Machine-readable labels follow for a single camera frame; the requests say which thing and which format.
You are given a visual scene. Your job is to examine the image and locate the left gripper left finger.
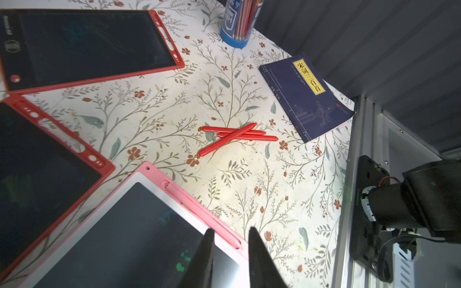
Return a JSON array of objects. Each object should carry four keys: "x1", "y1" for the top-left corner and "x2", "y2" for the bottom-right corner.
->
[{"x1": 177, "y1": 228, "x2": 215, "y2": 288}]

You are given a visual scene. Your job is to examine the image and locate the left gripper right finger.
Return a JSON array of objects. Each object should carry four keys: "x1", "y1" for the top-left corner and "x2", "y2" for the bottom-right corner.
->
[{"x1": 248, "y1": 227, "x2": 287, "y2": 288}]

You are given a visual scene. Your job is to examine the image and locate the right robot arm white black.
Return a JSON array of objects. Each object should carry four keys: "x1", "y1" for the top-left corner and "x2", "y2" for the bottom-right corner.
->
[{"x1": 361, "y1": 160, "x2": 461, "y2": 244}]

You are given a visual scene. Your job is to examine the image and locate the pink white writing tablet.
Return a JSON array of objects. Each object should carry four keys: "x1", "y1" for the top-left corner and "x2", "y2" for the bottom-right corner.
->
[{"x1": 21, "y1": 162, "x2": 250, "y2": 288}]

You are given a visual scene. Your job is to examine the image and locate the red stylus lower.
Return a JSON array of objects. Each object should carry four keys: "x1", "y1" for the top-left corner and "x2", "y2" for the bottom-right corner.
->
[{"x1": 198, "y1": 123, "x2": 257, "y2": 157}]

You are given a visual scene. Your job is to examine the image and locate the red stylus upper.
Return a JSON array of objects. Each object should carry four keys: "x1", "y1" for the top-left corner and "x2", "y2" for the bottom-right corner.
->
[{"x1": 200, "y1": 126, "x2": 266, "y2": 136}]

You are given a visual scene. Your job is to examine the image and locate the red tablet middle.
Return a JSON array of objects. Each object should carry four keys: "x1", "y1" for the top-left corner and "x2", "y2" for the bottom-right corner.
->
[{"x1": 1, "y1": 96, "x2": 115, "y2": 278}]

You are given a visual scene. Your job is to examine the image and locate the red tablet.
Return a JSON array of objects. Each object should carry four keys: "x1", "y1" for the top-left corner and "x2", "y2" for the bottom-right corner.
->
[
  {"x1": 1, "y1": 9, "x2": 185, "y2": 95},
  {"x1": 1, "y1": 96, "x2": 115, "y2": 278}
]

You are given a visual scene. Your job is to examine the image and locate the red tablet back right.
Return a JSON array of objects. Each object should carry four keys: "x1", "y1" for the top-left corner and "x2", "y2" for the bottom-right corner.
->
[{"x1": 1, "y1": 9, "x2": 185, "y2": 95}]

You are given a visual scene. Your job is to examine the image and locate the dark blue book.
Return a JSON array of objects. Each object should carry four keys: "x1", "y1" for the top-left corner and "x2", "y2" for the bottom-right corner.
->
[{"x1": 259, "y1": 53, "x2": 355, "y2": 143}]

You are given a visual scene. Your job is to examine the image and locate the clear tube of colour pencils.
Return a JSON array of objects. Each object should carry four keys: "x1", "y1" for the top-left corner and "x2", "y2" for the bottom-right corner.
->
[{"x1": 220, "y1": 0, "x2": 264, "y2": 48}]

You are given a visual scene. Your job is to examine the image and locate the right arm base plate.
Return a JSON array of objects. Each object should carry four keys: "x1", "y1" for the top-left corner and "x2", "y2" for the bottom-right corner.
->
[{"x1": 349, "y1": 156, "x2": 396, "y2": 276}]

